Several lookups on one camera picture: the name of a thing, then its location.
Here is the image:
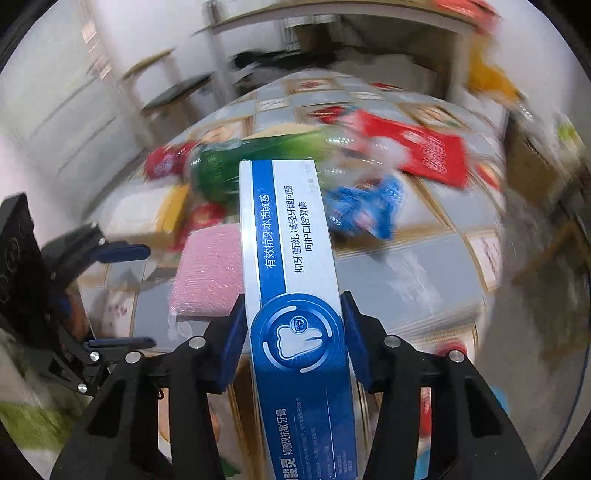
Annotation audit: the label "yellow plastic bag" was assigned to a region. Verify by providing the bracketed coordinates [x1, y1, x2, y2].
[466, 41, 522, 102]

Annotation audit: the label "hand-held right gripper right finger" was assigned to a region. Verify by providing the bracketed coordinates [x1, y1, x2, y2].
[339, 291, 539, 480]

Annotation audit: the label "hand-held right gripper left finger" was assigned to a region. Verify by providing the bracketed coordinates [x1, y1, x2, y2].
[50, 292, 252, 480]

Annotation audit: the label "red crumpled wrapper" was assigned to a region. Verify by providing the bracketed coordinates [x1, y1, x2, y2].
[144, 142, 200, 182]

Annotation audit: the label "pink sponge cloth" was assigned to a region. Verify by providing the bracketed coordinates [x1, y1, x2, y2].
[167, 225, 247, 319]

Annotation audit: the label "red snack pouch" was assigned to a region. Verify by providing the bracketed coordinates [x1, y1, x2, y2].
[342, 108, 472, 190]

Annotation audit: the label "person's left forearm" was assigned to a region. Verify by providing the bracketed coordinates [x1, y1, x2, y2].
[0, 397, 75, 444]

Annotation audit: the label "black cloth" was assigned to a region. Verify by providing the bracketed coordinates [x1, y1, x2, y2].
[231, 48, 287, 70]

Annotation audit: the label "yellow white carton box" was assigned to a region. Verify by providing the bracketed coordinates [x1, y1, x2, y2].
[106, 185, 190, 250]

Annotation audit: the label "green plastic bottle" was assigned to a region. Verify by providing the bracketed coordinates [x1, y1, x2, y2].
[185, 126, 370, 204]

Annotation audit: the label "fruit printed tablecloth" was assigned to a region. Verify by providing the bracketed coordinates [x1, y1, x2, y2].
[78, 69, 509, 480]

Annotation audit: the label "wooden table white legs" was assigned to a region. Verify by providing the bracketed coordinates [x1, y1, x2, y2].
[122, 0, 467, 107]

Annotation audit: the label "blue plastic wrapper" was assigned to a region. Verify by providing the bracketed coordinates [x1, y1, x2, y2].
[323, 175, 407, 241]

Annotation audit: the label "blue white toothpaste box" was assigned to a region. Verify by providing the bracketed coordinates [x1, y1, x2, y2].
[239, 158, 360, 480]

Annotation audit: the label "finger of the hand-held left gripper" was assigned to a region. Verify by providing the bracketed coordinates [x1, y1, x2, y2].
[48, 337, 156, 398]
[41, 223, 151, 283]

